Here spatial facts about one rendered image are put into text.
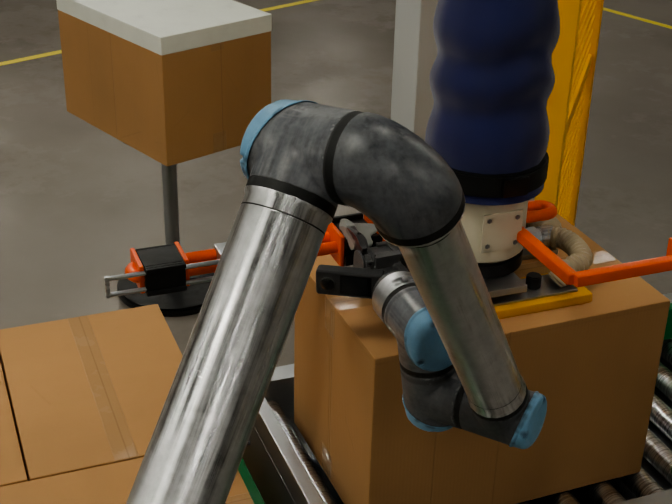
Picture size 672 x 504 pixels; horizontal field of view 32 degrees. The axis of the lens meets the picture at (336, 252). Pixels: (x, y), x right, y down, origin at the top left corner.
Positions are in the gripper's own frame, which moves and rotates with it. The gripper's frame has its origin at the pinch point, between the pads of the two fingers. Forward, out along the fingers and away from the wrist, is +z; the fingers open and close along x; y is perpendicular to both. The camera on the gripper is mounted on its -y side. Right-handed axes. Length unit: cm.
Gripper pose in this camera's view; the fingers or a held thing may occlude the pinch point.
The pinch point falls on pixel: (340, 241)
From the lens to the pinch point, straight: 204.9
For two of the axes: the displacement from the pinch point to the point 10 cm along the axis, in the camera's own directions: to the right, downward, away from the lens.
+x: 0.1, -8.8, -4.7
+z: -3.5, -4.5, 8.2
